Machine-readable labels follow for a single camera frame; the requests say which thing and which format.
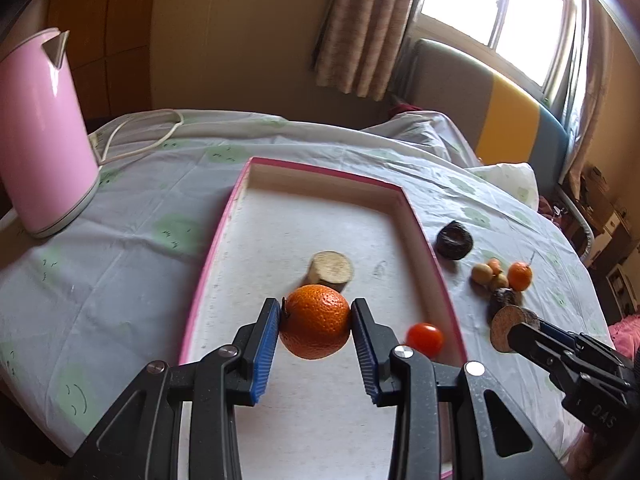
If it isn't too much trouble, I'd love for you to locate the tan round cut slice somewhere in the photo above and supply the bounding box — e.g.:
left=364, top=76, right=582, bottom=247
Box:
left=490, top=306, right=541, bottom=354

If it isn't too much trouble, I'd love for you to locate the small tangerine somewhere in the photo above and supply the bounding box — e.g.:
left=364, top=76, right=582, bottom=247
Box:
left=507, top=261, right=533, bottom=292

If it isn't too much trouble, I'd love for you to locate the stack of cardboard boxes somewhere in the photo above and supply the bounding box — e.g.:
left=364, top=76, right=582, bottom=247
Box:
left=580, top=162, right=640, bottom=311

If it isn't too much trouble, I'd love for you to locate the white duvet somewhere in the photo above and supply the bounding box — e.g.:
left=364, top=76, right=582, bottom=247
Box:
left=360, top=110, right=482, bottom=169

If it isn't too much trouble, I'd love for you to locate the grey yellow blue headboard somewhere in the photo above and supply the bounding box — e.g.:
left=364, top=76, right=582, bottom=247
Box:
left=407, top=37, right=571, bottom=182

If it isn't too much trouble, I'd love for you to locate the pink electric kettle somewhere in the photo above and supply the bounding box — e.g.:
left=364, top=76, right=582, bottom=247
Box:
left=0, top=29, right=101, bottom=239

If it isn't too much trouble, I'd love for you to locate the sheer patterned curtain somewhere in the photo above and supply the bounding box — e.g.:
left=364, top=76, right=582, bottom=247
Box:
left=559, top=0, right=617, bottom=187

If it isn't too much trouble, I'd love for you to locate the wooden wardrobe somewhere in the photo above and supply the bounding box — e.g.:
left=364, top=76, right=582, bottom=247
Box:
left=45, top=0, right=157, bottom=122

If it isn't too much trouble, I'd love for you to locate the pink blanket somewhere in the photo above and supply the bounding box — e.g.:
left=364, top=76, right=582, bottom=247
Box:
left=610, top=312, right=640, bottom=361

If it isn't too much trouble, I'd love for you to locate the pink-rimmed shallow box tray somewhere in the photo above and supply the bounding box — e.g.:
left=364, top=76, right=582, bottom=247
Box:
left=179, top=156, right=468, bottom=479

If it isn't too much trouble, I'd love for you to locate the white pillow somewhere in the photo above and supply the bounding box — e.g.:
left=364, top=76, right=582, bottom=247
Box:
left=467, top=162, right=540, bottom=206

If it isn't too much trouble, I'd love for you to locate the window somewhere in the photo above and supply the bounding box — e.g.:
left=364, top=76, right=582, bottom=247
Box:
left=417, top=0, right=585, bottom=92

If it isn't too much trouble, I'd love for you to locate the grey metal bed rail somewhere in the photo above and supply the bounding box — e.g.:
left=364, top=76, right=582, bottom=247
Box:
left=552, top=185, right=597, bottom=257

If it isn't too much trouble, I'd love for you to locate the red cherry tomato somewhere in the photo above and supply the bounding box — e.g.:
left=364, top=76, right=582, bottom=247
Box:
left=405, top=322, right=445, bottom=360

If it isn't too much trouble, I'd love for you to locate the white power cable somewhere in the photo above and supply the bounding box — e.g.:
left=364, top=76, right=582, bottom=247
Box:
left=97, top=109, right=185, bottom=166

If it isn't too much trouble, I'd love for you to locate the beige patterned curtain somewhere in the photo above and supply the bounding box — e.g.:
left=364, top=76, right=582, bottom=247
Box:
left=312, top=0, right=435, bottom=100

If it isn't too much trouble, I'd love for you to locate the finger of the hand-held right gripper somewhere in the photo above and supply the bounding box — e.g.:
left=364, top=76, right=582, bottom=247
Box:
left=507, top=324, right=571, bottom=378
left=537, top=320, right=585, bottom=350

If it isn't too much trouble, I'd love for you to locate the dark brown round fruit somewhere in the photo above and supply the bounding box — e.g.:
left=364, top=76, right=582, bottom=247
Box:
left=436, top=220, right=473, bottom=261

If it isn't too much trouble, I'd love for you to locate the large orange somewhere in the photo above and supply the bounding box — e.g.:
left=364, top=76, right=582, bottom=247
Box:
left=279, top=284, right=352, bottom=360

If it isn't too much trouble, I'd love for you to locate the beige round cracker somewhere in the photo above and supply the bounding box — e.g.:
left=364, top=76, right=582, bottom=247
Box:
left=306, top=251, right=355, bottom=294

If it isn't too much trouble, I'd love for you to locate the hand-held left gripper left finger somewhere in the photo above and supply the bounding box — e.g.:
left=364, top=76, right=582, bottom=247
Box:
left=75, top=297, right=281, bottom=480

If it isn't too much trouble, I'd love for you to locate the dark brown water chestnut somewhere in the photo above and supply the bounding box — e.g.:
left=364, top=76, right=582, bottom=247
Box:
left=487, top=287, right=522, bottom=323

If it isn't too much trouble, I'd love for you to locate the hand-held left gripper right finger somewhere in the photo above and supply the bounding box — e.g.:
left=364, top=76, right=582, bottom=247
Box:
left=351, top=298, right=567, bottom=480

